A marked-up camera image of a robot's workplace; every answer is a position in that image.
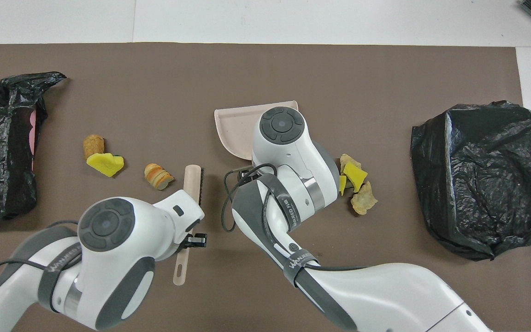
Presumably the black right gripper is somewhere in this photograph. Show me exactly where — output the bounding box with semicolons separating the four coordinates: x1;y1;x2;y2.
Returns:
186;169;256;249

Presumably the beige hand brush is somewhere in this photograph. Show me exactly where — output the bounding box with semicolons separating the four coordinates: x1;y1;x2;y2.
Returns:
173;165;205;286

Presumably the striped croissant bread piece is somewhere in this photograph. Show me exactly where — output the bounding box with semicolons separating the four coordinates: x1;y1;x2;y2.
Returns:
144;163;175;191

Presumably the beige plastic dustpan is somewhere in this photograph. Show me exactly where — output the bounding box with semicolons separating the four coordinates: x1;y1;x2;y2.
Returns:
214;101;299;161

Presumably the yellow sponge with green pad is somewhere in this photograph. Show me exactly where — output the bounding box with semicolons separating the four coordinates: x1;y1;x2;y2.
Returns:
86;153;124;178

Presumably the brown bread roll piece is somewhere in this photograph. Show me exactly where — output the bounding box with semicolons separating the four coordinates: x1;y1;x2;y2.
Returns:
83;134;105;160

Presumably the beige trash chunk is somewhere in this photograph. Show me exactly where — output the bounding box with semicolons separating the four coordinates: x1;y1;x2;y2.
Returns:
350;181;378;216
340;154;362;173

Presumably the black bag covered bin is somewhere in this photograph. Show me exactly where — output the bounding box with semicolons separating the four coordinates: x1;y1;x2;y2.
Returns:
411;101;531;262

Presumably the brown table mat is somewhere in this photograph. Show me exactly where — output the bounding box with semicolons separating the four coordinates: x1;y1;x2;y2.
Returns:
0;42;531;332

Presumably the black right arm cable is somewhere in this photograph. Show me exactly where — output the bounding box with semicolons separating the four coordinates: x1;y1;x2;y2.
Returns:
221;163;372;273

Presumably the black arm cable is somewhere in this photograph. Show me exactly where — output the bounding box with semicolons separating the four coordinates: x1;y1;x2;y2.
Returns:
0;220;84;323
221;163;372;273

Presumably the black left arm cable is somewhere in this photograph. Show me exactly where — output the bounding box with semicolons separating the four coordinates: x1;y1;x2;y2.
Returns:
0;220;84;323

